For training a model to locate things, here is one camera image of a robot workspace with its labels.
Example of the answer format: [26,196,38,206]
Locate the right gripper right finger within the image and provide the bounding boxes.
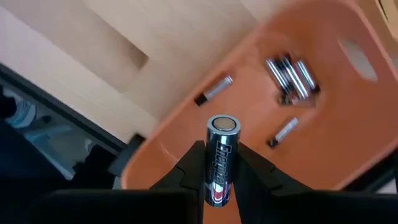
[234,142,312,224]

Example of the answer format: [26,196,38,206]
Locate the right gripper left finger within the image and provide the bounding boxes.
[149,139,207,224]

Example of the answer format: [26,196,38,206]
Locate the orange plastic bin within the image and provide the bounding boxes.
[120,0,398,224]

